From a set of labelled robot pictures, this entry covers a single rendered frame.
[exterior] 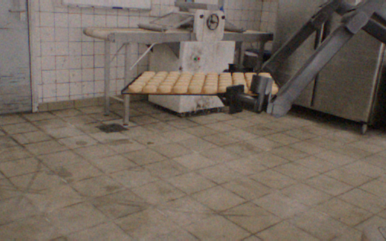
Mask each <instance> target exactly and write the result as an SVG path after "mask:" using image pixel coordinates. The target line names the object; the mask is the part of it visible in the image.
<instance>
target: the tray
mask: <svg viewBox="0 0 386 241"><path fill-rule="evenodd" d="M142 74H143V73H141V74H139V75H138V76H137V77H136V78H134V79H133V81H132V82H130V83H129V84H128V85H127V86H126V87H123V88H122V89H121V94H122V95H199V94H148V93H126V92H127V91H128V90H129V86H130V85H133V82H135V80H136V79H138V77H140V76H142ZM272 78H273V80H274V84H275V85H276V87H277V88H278V90H279V89H280V88H281V86H280V85H279V83H278V81H277V80H276V78H275V77H274V75H273V74H272ZM202 96H219V95H202Z"/></svg>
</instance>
